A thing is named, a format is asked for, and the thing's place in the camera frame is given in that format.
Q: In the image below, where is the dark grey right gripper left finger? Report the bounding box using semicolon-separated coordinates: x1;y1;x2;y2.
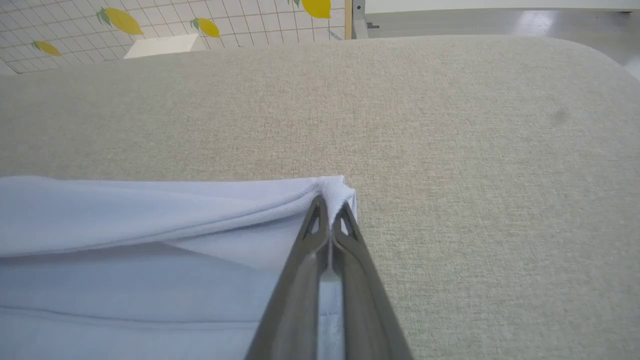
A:
244;194;332;360

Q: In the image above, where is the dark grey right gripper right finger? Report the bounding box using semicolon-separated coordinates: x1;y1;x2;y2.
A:
330;201;415;360

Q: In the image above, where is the light blue and white garment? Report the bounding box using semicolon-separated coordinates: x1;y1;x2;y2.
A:
0;174;359;360

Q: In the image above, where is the beige padded board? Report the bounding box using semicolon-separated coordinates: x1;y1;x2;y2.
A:
0;34;640;360

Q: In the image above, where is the white rectangular box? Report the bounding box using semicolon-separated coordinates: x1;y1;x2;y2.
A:
123;33;207;60

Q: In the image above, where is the lemon print grid mat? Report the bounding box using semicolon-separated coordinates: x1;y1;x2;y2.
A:
0;0;352;75

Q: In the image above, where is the wooden and metal post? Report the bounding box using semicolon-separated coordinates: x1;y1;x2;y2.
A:
344;0;370;40

